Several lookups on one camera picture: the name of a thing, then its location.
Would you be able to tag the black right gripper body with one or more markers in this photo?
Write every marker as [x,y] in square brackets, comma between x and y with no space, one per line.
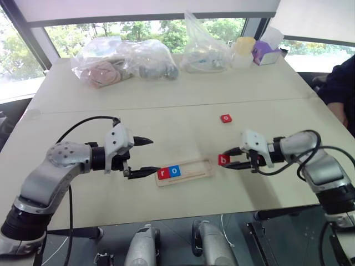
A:
[253,159]

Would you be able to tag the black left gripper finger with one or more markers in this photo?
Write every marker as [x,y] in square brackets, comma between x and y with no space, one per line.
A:
[142,141]
[144,171]

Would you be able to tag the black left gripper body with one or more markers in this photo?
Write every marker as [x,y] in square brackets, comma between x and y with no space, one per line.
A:
[119,163]

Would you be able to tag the red letter b block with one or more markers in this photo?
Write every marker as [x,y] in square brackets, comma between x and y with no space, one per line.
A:
[223,159]

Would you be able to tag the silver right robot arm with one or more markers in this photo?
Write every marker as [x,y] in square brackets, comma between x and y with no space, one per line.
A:
[324,169]

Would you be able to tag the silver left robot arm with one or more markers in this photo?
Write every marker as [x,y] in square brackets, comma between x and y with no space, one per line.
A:
[41,180]

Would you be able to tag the red letter r block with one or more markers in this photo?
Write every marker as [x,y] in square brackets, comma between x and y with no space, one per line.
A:
[163,173]

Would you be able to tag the blue letter o block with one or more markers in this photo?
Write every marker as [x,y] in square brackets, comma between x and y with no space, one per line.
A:
[174,171]

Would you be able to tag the red letter o block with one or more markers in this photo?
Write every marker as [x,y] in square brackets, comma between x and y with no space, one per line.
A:
[226,118]

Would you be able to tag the wooden letter tray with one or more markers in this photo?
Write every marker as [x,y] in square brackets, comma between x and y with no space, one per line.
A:
[194,171]

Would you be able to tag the silver rounded robot leg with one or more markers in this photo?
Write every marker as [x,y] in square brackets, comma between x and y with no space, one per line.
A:
[142,246]
[212,243]

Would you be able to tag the large clear bag with items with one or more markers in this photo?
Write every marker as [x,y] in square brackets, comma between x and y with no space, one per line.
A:
[122,63]

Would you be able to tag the yellow lidded plastic container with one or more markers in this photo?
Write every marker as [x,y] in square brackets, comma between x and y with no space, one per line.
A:
[243,52]

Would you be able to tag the purple tissue box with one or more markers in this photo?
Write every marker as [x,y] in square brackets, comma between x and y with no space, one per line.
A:
[264,54]

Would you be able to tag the tall clear plastic bag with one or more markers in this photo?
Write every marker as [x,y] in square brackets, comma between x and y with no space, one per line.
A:
[205,52]

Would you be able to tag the person in dark clothing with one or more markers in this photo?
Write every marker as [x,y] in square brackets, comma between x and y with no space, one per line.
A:
[341,83]

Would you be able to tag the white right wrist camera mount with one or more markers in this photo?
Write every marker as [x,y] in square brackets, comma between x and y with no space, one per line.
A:
[255,140]

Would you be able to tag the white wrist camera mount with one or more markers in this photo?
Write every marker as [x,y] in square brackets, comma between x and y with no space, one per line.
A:
[117,138]
[255,140]

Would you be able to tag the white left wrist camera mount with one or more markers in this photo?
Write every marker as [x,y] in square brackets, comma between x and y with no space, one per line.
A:
[117,138]

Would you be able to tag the black table frame bar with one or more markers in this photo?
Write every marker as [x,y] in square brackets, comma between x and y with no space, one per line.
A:
[285,213]
[80,233]

